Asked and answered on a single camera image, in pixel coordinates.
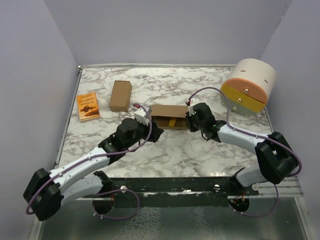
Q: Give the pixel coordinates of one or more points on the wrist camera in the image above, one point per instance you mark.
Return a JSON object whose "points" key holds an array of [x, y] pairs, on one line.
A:
{"points": [[142, 114], [191, 104]]}

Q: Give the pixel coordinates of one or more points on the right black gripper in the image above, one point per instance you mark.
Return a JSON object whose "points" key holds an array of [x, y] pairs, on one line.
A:
{"points": [[189, 118]]}

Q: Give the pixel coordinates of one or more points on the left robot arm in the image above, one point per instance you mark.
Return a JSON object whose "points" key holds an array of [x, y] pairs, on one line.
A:
{"points": [[46, 190]]}

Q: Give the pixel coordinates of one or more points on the brown cardboard box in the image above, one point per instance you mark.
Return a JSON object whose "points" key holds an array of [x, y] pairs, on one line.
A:
{"points": [[162, 114]]}

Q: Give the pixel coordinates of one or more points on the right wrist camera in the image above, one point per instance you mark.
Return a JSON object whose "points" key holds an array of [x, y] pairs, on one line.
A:
{"points": [[191, 104]]}

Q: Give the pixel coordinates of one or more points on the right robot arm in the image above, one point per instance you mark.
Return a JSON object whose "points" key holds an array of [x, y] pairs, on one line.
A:
{"points": [[275, 158]]}

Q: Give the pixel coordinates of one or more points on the white cylinder with coloured base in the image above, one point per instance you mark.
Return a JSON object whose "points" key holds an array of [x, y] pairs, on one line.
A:
{"points": [[247, 89]]}

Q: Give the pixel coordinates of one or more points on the orange book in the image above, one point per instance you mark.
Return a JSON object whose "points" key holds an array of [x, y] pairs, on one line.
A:
{"points": [[88, 108]]}

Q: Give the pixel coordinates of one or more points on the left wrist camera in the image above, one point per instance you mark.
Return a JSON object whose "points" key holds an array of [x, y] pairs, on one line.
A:
{"points": [[142, 114]]}

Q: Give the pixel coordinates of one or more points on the small folded cardboard box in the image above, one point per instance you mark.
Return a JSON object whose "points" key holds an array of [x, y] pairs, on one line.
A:
{"points": [[120, 96]]}

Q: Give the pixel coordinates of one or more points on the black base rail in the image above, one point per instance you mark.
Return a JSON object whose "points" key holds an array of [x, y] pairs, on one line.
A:
{"points": [[168, 192]]}

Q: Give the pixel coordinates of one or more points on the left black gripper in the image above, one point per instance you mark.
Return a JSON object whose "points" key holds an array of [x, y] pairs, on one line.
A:
{"points": [[155, 133]]}

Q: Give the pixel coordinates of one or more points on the yellow block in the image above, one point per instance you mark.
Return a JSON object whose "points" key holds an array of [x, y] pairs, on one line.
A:
{"points": [[172, 122]]}

